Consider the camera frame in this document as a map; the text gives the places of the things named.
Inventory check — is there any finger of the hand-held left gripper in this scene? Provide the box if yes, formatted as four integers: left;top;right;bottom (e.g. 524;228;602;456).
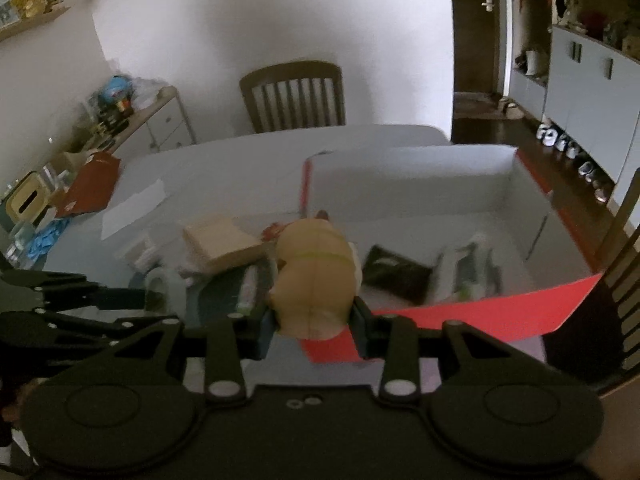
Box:
0;310;183;368
0;269;168;314

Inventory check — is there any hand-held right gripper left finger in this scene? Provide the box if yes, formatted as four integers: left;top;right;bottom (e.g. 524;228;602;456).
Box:
107;307;279;407

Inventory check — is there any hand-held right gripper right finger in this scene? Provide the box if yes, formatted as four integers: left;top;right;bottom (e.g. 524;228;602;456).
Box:
350;296;538;407

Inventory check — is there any white round container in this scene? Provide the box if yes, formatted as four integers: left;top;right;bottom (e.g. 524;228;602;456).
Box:
144;265;177;307

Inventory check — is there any tan plush toy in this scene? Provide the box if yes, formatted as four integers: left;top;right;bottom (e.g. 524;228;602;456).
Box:
267;211;364;339

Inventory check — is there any red and white cardboard box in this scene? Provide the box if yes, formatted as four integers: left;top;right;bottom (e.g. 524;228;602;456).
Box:
299;144;607;364

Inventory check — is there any black pouch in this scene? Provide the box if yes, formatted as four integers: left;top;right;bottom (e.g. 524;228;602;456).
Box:
361;245;434;307

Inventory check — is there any blue cloth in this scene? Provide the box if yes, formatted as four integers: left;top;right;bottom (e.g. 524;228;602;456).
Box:
22;220;68;263

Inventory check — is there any white paper sheet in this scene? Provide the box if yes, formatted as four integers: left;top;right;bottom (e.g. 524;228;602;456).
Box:
100;179;167;242

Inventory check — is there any beige flat box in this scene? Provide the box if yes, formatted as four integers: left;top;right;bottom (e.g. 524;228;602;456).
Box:
182;214;264;275

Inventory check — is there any red-brown paper bag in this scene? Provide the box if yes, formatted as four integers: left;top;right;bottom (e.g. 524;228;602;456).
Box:
54;151;122;219

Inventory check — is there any white and green packet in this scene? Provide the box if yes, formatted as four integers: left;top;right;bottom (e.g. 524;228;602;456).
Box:
434;234;505;303

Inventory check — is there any yellow tissue box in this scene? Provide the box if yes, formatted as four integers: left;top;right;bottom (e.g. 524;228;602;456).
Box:
9;174;52;222

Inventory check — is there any white drawer sideboard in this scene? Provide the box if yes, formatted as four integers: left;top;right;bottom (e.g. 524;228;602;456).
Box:
82;85;197;155

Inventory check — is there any blue round toy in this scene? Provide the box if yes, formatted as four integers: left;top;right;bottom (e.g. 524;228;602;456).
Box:
99;75;134;111

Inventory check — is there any dark wooden slatted chair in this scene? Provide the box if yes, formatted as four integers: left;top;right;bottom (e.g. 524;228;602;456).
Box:
239;60;347;134

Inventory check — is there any brown doormat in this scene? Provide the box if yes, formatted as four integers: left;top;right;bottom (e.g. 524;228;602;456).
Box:
452;92;502;120

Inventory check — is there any wooden chair with ladder back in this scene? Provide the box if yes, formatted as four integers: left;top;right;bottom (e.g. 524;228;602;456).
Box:
542;169;640;393

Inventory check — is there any row of white shoes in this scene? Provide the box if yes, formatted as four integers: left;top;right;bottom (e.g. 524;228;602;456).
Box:
536;121;615;205

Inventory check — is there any dark wooden door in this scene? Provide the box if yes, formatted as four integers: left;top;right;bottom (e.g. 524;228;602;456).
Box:
451;0;502;95

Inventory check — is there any white jug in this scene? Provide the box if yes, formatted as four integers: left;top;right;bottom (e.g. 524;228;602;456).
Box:
524;50;547;77

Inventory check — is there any tall white cabinet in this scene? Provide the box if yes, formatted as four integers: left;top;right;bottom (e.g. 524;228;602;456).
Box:
542;24;640;187

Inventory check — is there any wooden wall shelf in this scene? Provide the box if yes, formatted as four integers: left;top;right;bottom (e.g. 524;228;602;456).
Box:
0;5;72;42

